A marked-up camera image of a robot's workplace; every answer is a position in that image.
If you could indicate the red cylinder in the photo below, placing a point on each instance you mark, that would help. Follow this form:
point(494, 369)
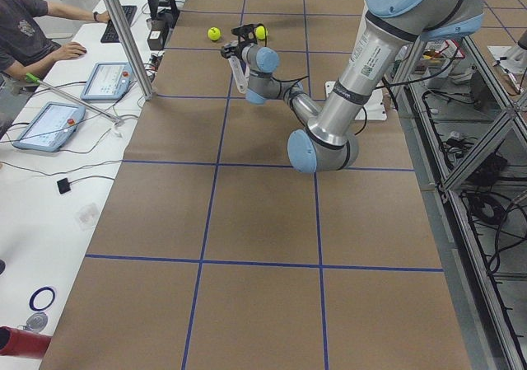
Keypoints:
point(23, 344)

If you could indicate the black box with white label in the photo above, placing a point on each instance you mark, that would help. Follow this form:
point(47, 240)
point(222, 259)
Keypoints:
point(158, 34)

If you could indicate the small black square device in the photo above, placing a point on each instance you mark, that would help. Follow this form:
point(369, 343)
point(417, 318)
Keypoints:
point(63, 185)

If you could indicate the blue teach pendant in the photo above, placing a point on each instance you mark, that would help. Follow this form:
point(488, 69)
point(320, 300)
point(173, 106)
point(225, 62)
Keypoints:
point(53, 126)
point(108, 82)

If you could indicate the blue tape roll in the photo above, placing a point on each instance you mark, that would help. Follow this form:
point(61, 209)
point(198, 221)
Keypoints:
point(42, 298)

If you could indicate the seated person in grey shirt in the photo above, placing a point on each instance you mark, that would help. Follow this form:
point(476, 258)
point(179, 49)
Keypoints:
point(24, 46)

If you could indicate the tennis ball with Wilson 3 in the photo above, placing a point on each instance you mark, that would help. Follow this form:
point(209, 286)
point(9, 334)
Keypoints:
point(261, 32)

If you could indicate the aluminium frame post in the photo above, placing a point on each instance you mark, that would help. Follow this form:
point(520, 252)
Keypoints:
point(130, 48)

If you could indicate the aluminium frame rack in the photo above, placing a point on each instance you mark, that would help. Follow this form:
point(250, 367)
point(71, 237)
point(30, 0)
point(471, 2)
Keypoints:
point(467, 134)

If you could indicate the diagonal metal brace rod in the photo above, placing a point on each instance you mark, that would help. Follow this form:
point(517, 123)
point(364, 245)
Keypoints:
point(32, 78)

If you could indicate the near blue teach pendant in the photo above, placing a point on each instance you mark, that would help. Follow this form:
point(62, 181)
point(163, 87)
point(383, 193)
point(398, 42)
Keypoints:
point(53, 126)

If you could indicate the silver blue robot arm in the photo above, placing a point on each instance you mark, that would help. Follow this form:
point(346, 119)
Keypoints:
point(326, 142)

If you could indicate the far blue teach pendant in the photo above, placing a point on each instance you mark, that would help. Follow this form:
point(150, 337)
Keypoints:
point(108, 82)

